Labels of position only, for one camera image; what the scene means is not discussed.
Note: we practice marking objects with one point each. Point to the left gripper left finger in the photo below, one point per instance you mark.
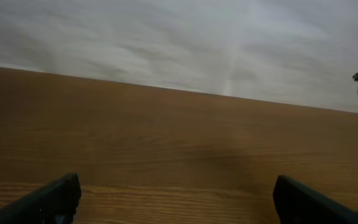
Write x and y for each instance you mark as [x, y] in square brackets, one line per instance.
[51, 202]

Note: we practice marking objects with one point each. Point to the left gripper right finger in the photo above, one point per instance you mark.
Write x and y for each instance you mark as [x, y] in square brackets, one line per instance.
[303, 205]

